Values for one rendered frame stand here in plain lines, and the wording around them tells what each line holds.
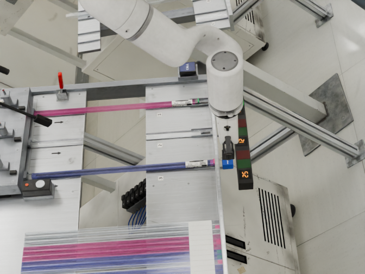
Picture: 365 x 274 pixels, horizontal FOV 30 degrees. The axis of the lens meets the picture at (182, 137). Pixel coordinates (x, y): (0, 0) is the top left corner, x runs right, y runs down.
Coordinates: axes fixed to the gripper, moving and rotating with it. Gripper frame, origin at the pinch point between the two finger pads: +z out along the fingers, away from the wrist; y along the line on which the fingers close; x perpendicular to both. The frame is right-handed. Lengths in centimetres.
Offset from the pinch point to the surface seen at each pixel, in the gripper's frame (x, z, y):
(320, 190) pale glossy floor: -36, 74, 28
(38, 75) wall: 110, 177, 189
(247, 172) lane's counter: -5.3, 11.1, -2.7
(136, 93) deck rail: 25.7, 13.1, 30.0
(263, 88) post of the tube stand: -17, 47, 56
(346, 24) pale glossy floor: -54, 54, 92
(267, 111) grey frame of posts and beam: -15.2, 30.8, 33.0
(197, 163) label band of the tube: 8.2, 8.6, -0.4
